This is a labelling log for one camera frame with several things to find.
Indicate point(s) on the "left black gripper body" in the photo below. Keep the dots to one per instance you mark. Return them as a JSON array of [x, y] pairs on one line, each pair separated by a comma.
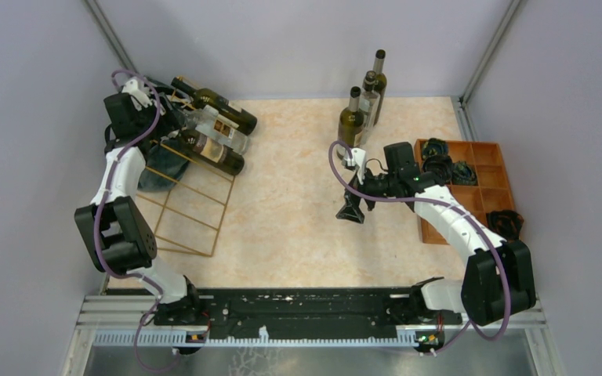
[[167, 121]]

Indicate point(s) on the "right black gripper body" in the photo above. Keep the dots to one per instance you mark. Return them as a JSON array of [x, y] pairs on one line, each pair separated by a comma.
[[378, 185]]

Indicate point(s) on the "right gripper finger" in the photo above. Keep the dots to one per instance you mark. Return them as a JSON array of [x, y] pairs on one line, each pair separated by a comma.
[[355, 182], [350, 211]]

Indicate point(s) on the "clear glass liquor bottle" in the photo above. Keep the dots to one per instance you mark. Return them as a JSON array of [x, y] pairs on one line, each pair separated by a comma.
[[211, 123]]

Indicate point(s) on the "olive green wine bottle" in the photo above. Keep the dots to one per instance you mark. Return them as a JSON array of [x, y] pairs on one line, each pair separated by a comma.
[[352, 120]]

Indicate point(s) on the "dark labelled wine bottle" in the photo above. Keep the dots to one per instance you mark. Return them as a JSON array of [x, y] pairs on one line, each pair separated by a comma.
[[199, 146]]

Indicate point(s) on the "dark green wine bottle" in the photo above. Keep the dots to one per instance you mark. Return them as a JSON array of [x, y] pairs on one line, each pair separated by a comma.
[[200, 98]]

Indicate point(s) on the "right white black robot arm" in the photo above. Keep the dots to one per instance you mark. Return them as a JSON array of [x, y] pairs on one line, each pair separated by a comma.
[[498, 279]]

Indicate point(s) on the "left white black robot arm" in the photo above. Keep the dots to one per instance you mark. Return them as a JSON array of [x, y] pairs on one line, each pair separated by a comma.
[[117, 237]]

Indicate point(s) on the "clear tall glass bottle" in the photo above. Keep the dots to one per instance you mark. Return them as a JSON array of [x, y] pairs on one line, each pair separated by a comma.
[[369, 104]]

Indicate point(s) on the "green bottle grey capsule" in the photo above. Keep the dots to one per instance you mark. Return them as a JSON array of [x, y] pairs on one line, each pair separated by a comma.
[[381, 80]]

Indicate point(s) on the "grey green fluffy cloth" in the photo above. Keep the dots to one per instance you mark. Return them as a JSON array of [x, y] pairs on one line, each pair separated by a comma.
[[166, 167]]

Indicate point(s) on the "black rosette middle tray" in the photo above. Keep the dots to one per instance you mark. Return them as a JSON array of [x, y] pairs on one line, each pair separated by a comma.
[[441, 165]]

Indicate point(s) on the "dark rosette back compartment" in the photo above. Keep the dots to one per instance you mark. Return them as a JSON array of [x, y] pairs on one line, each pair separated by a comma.
[[433, 147]]

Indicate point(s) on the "dark green rosette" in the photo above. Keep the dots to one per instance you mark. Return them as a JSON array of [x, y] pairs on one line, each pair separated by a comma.
[[463, 174]]

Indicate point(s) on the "orange compartment tray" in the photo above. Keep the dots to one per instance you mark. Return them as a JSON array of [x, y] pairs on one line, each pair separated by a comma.
[[493, 191]]

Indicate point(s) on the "black rosette front compartment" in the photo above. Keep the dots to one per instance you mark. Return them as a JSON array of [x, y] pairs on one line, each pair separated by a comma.
[[506, 223]]

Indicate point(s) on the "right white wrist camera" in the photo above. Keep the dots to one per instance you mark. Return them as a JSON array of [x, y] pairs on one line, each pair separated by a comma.
[[355, 160]]

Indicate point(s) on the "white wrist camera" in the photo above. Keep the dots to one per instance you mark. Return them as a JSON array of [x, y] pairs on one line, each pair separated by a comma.
[[355, 160], [139, 93]]

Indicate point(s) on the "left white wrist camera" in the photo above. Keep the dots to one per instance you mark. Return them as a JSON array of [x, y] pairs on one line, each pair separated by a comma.
[[139, 93]]

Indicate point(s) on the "gold wire wine rack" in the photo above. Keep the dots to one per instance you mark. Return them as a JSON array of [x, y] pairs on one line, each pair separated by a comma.
[[187, 219]]

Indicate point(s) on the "grey slotted cable duct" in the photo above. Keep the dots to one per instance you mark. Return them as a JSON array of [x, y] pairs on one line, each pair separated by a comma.
[[183, 339]]

